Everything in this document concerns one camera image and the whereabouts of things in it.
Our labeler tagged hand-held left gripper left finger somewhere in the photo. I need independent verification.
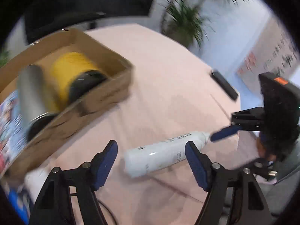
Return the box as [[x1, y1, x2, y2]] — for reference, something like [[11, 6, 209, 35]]
[[29, 140, 118, 225]]

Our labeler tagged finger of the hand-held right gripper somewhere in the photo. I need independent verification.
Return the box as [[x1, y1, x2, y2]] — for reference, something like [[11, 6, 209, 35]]
[[210, 125, 242, 142]]

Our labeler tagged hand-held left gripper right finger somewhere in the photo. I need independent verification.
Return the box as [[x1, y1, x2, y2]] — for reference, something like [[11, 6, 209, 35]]
[[185, 141, 274, 225]]

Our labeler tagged white tube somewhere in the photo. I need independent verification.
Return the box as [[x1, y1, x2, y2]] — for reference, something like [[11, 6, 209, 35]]
[[123, 131, 211, 178]]

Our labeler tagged cardboard box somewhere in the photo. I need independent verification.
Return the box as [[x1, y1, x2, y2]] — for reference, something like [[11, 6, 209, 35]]
[[0, 28, 133, 181]]

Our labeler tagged person's right hand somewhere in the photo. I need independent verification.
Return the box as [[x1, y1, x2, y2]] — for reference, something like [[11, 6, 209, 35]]
[[255, 136, 278, 163]]

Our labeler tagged black remote control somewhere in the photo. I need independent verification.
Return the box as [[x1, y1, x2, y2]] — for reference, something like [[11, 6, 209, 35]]
[[210, 70, 239, 102]]

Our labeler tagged pink tablecloth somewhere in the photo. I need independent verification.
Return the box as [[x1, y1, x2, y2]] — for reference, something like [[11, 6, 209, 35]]
[[23, 23, 263, 225]]

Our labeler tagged white cup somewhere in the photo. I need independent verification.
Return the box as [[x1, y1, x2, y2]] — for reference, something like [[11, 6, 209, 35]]
[[24, 168, 52, 200]]

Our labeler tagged yellow cylinder with black cap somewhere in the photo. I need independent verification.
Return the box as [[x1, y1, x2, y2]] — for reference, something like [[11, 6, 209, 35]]
[[50, 52, 110, 111]]

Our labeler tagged silver cylinder with black cap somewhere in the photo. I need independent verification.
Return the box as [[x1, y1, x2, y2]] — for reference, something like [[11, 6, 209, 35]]
[[17, 65, 58, 142]]

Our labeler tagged colourful printed packet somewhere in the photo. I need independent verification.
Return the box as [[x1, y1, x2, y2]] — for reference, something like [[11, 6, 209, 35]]
[[0, 90, 28, 176]]

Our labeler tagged potted palm plant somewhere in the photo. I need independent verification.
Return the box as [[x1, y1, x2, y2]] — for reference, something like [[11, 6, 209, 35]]
[[160, 0, 249, 50]]

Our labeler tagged black chair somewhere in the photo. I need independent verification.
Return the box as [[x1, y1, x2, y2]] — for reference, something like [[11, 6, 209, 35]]
[[23, 0, 160, 45]]

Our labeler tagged black cable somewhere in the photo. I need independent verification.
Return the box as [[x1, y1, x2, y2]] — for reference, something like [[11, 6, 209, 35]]
[[69, 192, 119, 225]]

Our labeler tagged wall poster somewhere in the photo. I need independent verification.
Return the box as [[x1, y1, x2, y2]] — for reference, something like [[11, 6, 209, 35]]
[[236, 16, 300, 94]]

